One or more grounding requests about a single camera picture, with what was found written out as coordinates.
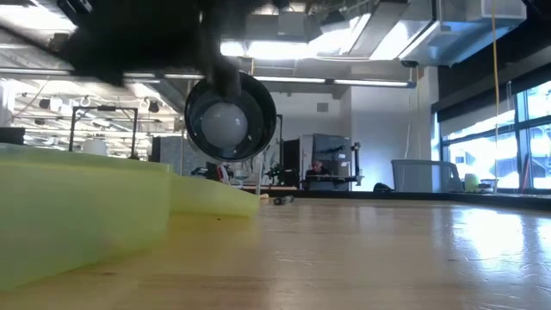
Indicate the grey ceiling box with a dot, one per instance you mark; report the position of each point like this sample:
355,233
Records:
292,23

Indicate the yellow-green plastic box lid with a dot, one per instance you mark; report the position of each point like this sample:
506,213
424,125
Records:
215,198

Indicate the yellow-green plastic supply box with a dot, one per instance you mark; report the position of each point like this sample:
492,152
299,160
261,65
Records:
77,215

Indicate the large spiral ventilation duct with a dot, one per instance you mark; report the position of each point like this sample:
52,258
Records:
168,94

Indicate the black box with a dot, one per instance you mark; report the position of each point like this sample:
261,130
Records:
12,136

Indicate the black marker with grey band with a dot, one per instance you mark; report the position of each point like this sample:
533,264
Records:
284,200

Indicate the yellow-green bottle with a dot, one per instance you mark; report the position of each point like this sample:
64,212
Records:
471,183

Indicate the black monitor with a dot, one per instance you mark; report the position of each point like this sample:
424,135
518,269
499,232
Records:
291,159

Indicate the small tan eraser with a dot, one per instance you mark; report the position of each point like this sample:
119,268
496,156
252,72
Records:
264,196

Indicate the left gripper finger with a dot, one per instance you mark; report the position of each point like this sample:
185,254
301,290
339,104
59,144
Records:
226,79

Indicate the black dome object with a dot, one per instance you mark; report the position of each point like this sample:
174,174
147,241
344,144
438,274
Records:
382,187

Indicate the grey metal cabinet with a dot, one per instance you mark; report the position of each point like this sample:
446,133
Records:
327,148

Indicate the black metal frame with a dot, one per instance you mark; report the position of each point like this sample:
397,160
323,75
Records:
103,108

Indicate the black security camera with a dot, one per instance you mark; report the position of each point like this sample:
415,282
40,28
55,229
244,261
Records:
409,63

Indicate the white lampshade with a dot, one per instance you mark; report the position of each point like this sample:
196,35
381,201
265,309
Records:
94,147

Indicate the grey partition panel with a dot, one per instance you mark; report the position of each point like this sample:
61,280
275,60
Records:
172,157

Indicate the long ceiling light bar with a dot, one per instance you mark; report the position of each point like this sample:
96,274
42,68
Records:
292,79

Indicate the translucent grey tub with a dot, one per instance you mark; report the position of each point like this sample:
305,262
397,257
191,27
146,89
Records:
426,176

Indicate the grey wall vent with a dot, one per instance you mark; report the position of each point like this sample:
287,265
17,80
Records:
322,107

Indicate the rectangular metal ceiling duct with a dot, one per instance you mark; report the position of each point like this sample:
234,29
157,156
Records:
400,30

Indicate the black lamp with white bulb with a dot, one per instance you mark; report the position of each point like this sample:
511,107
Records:
224,129

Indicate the black stand with shelf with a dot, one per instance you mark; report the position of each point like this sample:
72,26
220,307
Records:
356,159

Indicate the person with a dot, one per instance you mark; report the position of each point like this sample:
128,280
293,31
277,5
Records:
318,170

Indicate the black background robot arm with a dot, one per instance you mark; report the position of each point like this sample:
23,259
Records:
282,175

